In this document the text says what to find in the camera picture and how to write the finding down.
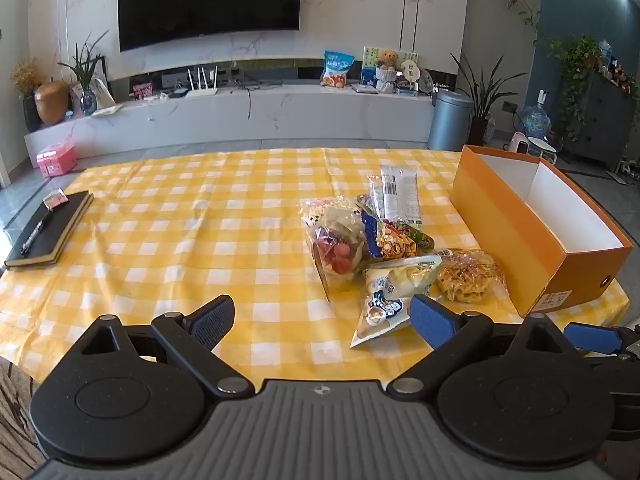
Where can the black set-top box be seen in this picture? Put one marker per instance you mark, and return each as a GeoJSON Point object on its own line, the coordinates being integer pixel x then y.
{"type": "Point", "coordinates": [174, 81]}

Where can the yellow checked tablecloth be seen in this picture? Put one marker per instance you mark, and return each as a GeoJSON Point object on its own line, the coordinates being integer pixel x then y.
{"type": "Point", "coordinates": [200, 220]}

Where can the dark grey cabinet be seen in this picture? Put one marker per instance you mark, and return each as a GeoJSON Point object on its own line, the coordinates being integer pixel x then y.
{"type": "Point", "coordinates": [600, 120]}

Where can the pink and white heater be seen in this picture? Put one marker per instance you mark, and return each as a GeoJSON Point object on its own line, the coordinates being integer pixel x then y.
{"type": "Point", "coordinates": [520, 142]}

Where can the tall potted plant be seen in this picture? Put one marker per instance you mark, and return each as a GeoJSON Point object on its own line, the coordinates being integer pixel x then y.
{"type": "Point", "coordinates": [482, 100]}

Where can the blue water jug with pump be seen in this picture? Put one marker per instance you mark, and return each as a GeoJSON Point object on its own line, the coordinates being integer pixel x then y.
{"type": "Point", "coordinates": [536, 120]}

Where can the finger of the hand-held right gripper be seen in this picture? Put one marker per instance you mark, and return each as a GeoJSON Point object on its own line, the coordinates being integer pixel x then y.
{"type": "Point", "coordinates": [592, 337]}

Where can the green plant in glass vase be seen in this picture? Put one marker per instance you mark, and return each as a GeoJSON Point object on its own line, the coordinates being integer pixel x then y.
{"type": "Point", "coordinates": [87, 97]}

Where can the orange cardboard box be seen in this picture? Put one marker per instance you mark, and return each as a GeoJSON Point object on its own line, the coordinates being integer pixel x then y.
{"type": "Point", "coordinates": [500, 220]}

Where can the small blue box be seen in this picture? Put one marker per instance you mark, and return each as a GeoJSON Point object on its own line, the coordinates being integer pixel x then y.
{"type": "Point", "coordinates": [368, 77]}

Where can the small pink item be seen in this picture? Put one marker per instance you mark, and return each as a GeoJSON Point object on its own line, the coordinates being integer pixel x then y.
{"type": "Point", "coordinates": [142, 91]}

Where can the grey foil snack packet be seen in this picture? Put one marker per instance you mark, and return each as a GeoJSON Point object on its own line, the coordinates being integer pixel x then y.
{"type": "Point", "coordinates": [376, 200]}

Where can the round wooden sign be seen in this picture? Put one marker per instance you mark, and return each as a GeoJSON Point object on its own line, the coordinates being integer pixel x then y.
{"type": "Point", "coordinates": [407, 72]}

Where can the large blue snack bag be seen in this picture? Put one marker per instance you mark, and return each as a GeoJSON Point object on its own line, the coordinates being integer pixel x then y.
{"type": "Point", "coordinates": [337, 67]}

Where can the pink box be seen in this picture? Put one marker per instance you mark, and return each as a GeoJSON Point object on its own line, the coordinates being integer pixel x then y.
{"type": "Point", "coordinates": [56, 159]}

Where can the black notebook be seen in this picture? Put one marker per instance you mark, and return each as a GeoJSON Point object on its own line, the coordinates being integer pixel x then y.
{"type": "Point", "coordinates": [60, 230]}

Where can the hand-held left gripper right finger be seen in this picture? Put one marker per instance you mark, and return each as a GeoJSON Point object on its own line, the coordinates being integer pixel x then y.
{"type": "Point", "coordinates": [431, 320]}

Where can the black pen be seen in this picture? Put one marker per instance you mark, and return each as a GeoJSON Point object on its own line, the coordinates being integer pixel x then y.
{"type": "Point", "coordinates": [35, 232]}

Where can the trailing green pothos plant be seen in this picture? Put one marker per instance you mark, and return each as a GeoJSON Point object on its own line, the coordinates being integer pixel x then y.
{"type": "Point", "coordinates": [575, 60]}

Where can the white router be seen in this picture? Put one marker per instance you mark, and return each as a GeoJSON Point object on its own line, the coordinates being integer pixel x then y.
{"type": "Point", "coordinates": [202, 91]}

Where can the dark vase with dried flowers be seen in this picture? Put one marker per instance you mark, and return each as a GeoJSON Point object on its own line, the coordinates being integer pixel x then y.
{"type": "Point", "coordinates": [30, 110]}

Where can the long white snack packet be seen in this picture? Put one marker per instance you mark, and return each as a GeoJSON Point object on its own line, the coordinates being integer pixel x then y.
{"type": "Point", "coordinates": [400, 195]}

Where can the white and blue bread packet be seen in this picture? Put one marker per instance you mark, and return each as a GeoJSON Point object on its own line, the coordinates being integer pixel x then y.
{"type": "Point", "coordinates": [385, 285]}

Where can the small pink packet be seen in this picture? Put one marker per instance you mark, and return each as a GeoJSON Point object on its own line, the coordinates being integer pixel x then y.
{"type": "Point", "coordinates": [55, 201]}

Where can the brown teddy bear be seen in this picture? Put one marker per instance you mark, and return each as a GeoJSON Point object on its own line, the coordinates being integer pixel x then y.
{"type": "Point", "coordinates": [386, 59]}

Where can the clear packet of white snacks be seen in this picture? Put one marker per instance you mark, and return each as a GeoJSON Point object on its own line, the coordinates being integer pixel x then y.
{"type": "Point", "coordinates": [325, 210]}

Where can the sheet of paper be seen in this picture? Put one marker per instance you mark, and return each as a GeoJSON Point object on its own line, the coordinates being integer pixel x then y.
{"type": "Point", "coordinates": [107, 110]}

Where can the green printed card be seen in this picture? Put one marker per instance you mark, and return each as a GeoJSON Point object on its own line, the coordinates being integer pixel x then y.
{"type": "Point", "coordinates": [370, 55]}

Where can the group of small bottles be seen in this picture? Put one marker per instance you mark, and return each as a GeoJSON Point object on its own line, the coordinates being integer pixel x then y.
{"type": "Point", "coordinates": [612, 67]}

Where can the clear packet of waffle snacks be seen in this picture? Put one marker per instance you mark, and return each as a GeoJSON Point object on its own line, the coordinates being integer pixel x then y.
{"type": "Point", "coordinates": [470, 275]}

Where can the flat book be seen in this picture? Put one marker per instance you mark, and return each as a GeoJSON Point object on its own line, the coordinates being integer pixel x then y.
{"type": "Point", "coordinates": [364, 89]}

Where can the white marble television console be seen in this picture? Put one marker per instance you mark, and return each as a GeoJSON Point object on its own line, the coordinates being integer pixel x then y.
{"type": "Point", "coordinates": [300, 115]}

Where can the grey blue trash can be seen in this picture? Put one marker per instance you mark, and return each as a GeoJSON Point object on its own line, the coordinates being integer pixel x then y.
{"type": "Point", "coordinates": [450, 120]}

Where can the black television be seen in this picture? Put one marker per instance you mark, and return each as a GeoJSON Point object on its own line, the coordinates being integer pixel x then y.
{"type": "Point", "coordinates": [210, 0]}

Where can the blue and orange snack packet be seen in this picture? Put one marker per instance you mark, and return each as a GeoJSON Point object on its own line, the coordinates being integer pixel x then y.
{"type": "Point", "coordinates": [392, 242]}

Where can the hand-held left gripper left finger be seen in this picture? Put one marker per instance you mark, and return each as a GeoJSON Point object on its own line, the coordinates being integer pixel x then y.
{"type": "Point", "coordinates": [216, 317]}

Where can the golden vase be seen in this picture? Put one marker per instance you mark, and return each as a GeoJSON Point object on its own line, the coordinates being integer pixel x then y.
{"type": "Point", "coordinates": [51, 102]}

